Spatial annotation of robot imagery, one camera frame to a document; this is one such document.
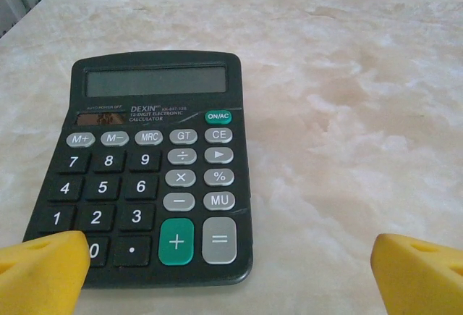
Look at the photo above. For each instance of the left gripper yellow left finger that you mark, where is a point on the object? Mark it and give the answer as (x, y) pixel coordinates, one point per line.
(40, 275)

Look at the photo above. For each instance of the aluminium side rail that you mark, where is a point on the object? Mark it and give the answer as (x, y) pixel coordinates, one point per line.
(16, 0)

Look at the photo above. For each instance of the black desk calculator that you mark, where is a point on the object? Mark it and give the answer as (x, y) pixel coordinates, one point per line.
(144, 170)

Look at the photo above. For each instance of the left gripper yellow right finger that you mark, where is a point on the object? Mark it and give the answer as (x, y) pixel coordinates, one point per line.
(423, 279)

